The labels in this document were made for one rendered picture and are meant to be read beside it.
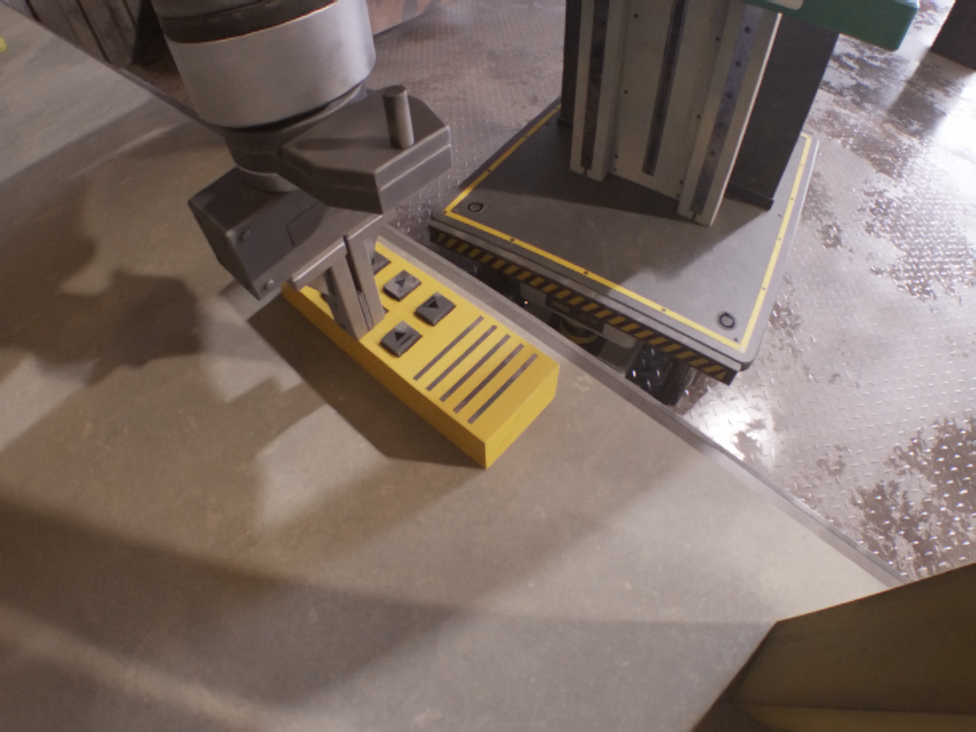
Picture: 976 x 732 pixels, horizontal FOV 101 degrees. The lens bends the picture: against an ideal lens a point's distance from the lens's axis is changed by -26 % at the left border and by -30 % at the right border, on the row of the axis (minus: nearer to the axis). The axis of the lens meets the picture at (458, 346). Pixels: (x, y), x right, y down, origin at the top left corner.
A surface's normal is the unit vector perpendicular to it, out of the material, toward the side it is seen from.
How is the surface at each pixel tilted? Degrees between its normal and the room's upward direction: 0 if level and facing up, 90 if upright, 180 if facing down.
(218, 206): 0
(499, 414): 0
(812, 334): 0
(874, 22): 90
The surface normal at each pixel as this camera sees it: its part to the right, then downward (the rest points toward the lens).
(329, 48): 0.76, 0.50
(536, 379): -0.07, -0.57
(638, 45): -0.57, 0.70
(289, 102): 0.33, 0.77
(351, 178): -0.35, 0.79
